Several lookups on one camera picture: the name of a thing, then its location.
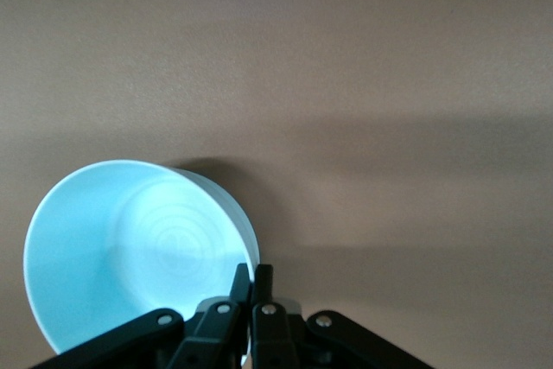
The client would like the brown table cover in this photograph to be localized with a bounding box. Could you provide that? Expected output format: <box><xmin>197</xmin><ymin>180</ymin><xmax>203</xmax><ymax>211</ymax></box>
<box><xmin>0</xmin><ymin>0</ymin><xmax>553</xmax><ymax>369</ymax></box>

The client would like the light blue bowl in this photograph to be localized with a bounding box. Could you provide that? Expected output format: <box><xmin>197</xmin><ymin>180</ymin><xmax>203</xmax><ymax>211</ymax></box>
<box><xmin>22</xmin><ymin>158</ymin><xmax>262</xmax><ymax>366</ymax></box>

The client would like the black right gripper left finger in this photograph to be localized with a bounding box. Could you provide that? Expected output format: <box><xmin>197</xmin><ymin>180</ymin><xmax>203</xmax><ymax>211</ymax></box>
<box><xmin>29</xmin><ymin>262</ymin><xmax>254</xmax><ymax>369</ymax></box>

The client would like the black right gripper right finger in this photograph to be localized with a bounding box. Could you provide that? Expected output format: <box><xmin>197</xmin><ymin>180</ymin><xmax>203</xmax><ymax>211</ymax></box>
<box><xmin>251</xmin><ymin>264</ymin><xmax>438</xmax><ymax>369</ymax></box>

